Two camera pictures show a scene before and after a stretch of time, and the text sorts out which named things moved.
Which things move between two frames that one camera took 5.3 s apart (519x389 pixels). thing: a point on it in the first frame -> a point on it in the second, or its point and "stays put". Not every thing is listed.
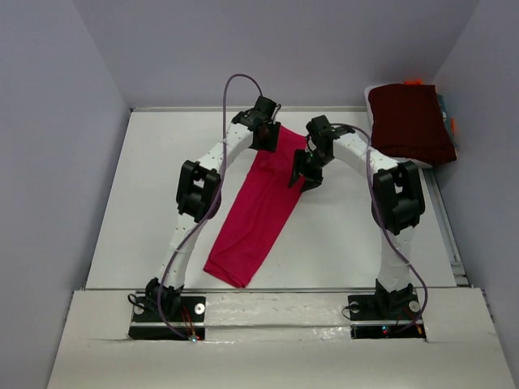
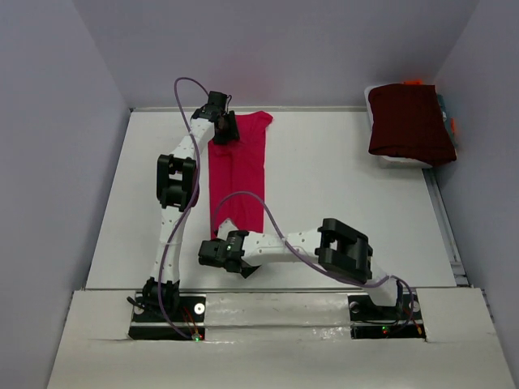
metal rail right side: (451, 241) stays put
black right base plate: (385, 316) stays put
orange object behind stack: (413, 82) stays put
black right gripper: (300, 167) -> (249, 270)
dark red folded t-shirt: (408, 121) stays put
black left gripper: (270, 143) -> (231, 134)
